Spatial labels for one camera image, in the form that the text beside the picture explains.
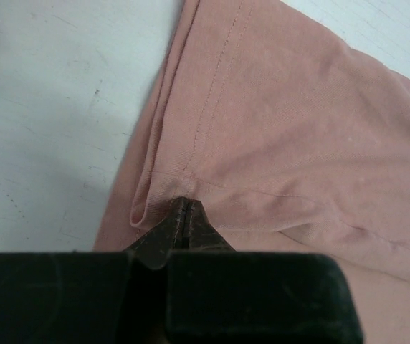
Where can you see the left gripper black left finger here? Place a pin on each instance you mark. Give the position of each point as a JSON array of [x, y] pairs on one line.
[[92, 297]]

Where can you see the dusty pink t shirt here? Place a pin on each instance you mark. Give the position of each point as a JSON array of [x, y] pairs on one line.
[[291, 140]]

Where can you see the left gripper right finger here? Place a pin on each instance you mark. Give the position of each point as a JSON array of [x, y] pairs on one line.
[[217, 295]]

